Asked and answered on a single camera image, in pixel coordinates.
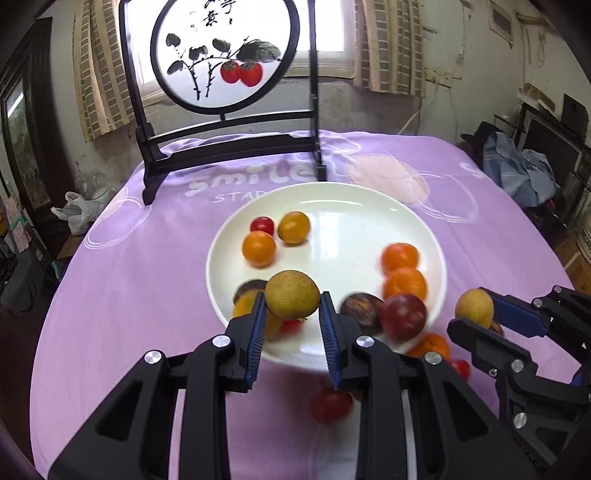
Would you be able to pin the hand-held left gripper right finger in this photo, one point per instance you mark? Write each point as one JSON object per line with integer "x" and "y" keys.
{"x": 330, "y": 337}

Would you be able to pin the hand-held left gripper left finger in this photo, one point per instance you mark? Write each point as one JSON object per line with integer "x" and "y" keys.
{"x": 258, "y": 332}

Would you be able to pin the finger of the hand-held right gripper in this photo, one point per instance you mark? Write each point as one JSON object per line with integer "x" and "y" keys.
{"x": 512, "y": 311}
{"x": 485, "y": 344}

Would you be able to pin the large yellow round fruit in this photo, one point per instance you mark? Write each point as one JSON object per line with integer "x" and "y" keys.
{"x": 242, "y": 307}

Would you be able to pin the yellow-brown longan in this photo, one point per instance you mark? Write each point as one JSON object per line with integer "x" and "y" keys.
{"x": 292, "y": 294}
{"x": 474, "y": 307}

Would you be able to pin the dark brown water chestnut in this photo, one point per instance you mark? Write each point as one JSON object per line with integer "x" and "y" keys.
{"x": 249, "y": 287}
{"x": 362, "y": 310}

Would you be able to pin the dark red plum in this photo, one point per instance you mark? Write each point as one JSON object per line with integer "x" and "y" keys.
{"x": 402, "y": 317}

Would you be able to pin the orange-yellow cherry tomato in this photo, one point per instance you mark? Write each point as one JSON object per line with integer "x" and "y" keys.
{"x": 259, "y": 249}

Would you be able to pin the large mandarin orange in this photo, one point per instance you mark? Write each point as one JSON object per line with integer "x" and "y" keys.
{"x": 405, "y": 283}

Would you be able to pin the small mandarin orange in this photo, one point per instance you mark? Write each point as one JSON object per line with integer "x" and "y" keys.
{"x": 400, "y": 256}
{"x": 429, "y": 346}

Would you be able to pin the yellow cherry tomato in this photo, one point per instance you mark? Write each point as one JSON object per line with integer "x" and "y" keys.
{"x": 294, "y": 227}

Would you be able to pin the white oval plate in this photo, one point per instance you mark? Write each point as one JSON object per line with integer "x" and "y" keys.
{"x": 337, "y": 221}

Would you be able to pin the small dark water chestnut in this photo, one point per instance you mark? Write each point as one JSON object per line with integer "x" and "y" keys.
{"x": 496, "y": 328}

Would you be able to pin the purple printed tablecloth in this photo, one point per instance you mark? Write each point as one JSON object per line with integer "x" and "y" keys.
{"x": 138, "y": 277}

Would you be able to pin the blue clothing pile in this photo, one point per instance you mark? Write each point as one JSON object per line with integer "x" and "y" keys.
{"x": 521, "y": 170}

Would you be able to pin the black monitor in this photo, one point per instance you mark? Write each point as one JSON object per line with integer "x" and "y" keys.
{"x": 551, "y": 138}

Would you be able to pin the black painted screen stand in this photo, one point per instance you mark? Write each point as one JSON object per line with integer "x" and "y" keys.
{"x": 221, "y": 143}

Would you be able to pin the white plastic bag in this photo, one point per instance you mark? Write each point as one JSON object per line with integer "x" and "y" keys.
{"x": 76, "y": 210}

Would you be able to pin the checked beige curtain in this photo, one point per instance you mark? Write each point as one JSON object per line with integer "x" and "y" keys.
{"x": 388, "y": 46}
{"x": 104, "y": 69}

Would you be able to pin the dark wooden cabinet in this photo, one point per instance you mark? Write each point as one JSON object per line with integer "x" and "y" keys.
{"x": 32, "y": 129}

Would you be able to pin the white wall socket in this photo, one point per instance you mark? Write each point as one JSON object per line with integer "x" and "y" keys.
{"x": 437, "y": 76}

